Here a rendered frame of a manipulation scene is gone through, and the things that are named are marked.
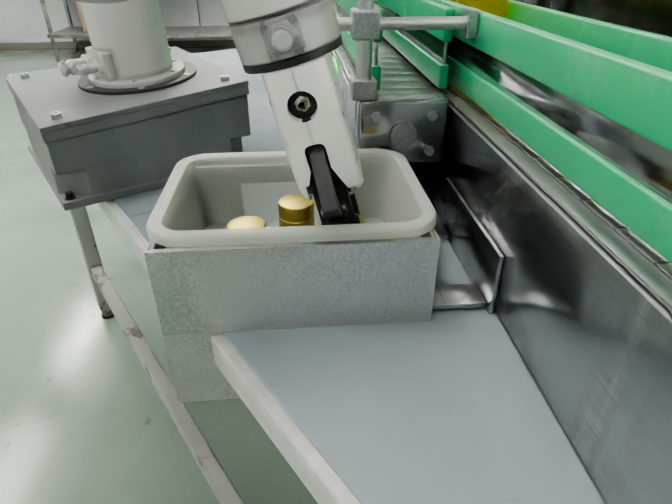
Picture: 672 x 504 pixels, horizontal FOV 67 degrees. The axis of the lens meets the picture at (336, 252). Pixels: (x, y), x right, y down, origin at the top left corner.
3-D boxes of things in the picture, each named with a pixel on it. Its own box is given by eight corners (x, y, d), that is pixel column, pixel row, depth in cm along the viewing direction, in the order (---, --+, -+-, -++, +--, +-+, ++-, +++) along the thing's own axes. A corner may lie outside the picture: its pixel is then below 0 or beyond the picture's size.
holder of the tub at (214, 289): (494, 317, 43) (511, 237, 39) (162, 335, 41) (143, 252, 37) (441, 223, 57) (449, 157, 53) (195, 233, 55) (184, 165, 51)
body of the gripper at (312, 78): (341, 32, 32) (379, 190, 37) (335, 13, 40) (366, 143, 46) (228, 65, 32) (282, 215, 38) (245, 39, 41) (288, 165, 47)
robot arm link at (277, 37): (333, -1, 31) (345, 47, 32) (329, -12, 38) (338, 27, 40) (217, 34, 31) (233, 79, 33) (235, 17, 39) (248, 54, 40)
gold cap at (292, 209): (280, 251, 48) (277, 210, 46) (279, 233, 51) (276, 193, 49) (317, 249, 48) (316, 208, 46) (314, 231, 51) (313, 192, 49)
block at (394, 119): (444, 164, 55) (452, 99, 51) (358, 167, 54) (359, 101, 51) (436, 153, 58) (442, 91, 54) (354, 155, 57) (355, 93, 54)
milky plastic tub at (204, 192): (434, 318, 42) (446, 225, 37) (158, 332, 40) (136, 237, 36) (395, 221, 57) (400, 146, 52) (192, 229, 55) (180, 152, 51)
